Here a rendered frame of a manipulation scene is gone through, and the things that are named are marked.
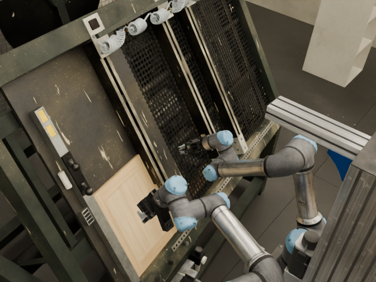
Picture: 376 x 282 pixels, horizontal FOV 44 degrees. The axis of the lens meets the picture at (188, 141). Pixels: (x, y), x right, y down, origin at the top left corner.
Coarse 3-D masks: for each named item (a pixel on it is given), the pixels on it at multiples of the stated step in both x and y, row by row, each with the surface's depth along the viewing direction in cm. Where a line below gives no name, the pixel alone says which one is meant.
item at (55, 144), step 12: (36, 108) 193; (36, 120) 190; (48, 120) 193; (48, 144) 195; (60, 144) 196; (60, 156) 195; (72, 180) 200; (84, 204) 205; (96, 204) 207; (96, 216) 207; (96, 228) 210; (108, 228) 211; (108, 240) 210; (120, 252) 215; (120, 264) 215; (132, 276) 219
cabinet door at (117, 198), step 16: (112, 176) 221; (128, 176) 227; (144, 176) 236; (96, 192) 211; (112, 192) 218; (128, 192) 226; (144, 192) 235; (112, 208) 218; (128, 208) 225; (112, 224) 216; (128, 224) 224; (144, 224) 233; (160, 224) 241; (128, 240) 223; (144, 240) 232; (160, 240) 240; (128, 256) 222; (144, 256) 230
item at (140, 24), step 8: (160, 0) 223; (176, 0) 243; (192, 0) 259; (144, 8) 214; (152, 8) 218; (160, 8) 235; (136, 16) 209; (152, 16) 227; (160, 16) 229; (120, 24) 200; (136, 24) 215; (144, 24) 219; (104, 32) 192; (136, 32) 216; (104, 40) 203; (112, 40) 204; (104, 48) 201; (112, 48) 202
